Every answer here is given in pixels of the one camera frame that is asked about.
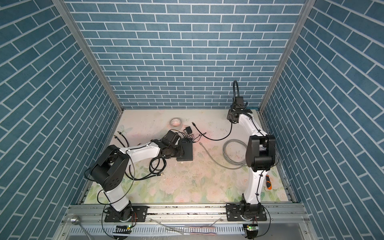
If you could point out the black network switch box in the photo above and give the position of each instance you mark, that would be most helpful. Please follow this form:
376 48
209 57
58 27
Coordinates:
187 151

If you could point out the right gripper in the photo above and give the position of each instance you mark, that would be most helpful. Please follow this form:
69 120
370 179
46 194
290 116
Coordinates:
229 116

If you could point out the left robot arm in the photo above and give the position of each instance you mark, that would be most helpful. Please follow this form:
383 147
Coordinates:
114 164

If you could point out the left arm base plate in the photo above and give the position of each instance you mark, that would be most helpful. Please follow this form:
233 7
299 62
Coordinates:
131 214

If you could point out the aluminium mounting rail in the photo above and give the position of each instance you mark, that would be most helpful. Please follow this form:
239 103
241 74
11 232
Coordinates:
285 221

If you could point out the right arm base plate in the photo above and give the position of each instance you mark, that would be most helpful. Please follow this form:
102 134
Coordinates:
237 213

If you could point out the orange handled screwdriver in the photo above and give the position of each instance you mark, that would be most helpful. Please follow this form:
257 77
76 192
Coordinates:
268 182

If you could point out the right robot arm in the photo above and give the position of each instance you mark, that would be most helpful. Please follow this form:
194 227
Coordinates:
260 154

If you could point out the clear tape roll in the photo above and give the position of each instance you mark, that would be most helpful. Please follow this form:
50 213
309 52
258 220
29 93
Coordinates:
175 122

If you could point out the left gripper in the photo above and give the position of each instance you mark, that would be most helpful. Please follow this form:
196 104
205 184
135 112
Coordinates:
180 152

